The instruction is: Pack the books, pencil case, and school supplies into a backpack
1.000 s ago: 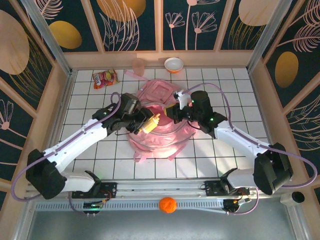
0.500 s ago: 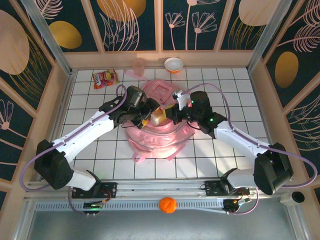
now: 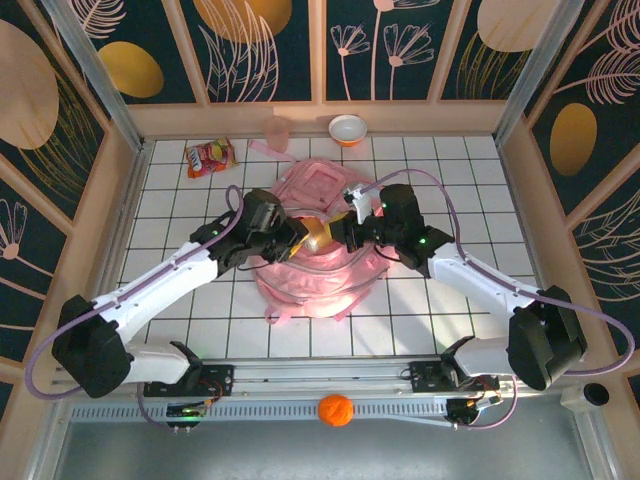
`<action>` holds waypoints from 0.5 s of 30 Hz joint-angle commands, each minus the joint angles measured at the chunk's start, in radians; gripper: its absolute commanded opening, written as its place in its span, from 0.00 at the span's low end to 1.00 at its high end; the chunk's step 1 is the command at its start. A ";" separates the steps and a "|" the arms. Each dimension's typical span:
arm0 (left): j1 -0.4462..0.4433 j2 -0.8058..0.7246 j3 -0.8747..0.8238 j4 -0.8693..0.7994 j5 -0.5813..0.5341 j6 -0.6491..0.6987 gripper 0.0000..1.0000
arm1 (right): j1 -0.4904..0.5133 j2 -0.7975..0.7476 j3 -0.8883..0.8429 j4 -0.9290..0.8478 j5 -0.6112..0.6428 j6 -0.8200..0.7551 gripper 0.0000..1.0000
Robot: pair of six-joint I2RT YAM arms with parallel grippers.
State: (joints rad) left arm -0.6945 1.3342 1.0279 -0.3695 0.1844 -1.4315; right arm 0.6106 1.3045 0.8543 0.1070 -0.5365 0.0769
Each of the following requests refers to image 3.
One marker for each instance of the pink plastic cup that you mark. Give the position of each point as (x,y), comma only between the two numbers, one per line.
(276,135)

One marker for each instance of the small tan cardboard box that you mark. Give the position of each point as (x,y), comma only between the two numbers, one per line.
(319,236)

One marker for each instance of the orange ball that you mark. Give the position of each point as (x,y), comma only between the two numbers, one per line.
(336,410)

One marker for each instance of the aluminium mounting rail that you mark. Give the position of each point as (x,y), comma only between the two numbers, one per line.
(320,372)

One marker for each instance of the orange red snack bag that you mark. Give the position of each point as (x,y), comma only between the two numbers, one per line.
(210,159)

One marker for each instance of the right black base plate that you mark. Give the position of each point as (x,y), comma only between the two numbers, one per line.
(425,377)

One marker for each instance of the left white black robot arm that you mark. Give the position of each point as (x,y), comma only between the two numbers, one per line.
(150,290)

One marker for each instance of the small circuit board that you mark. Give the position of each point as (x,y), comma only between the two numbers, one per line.
(187,412)
(470,407)

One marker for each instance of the left small circuit board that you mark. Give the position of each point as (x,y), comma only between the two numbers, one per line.
(187,412)

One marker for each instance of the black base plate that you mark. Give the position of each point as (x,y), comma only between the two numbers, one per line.
(215,379)
(425,377)

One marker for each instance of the grey block with black knob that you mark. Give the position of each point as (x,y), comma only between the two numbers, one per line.
(595,394)

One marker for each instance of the aluminium frame post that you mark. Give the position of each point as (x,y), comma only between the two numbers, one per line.
(95,70)
(535,70)

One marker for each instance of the right small circuit board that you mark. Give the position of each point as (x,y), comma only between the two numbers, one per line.
(470,407)

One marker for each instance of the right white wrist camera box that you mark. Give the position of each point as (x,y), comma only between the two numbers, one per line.
(361,202)

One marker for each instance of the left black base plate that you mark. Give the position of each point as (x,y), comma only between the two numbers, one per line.
(215,379)

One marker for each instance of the orange white bowl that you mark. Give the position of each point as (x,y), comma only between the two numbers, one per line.
(347,129)

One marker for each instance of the pink backpack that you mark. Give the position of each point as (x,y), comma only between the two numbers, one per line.
(320,285)

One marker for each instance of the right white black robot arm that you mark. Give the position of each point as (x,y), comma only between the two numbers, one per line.
(500,285)

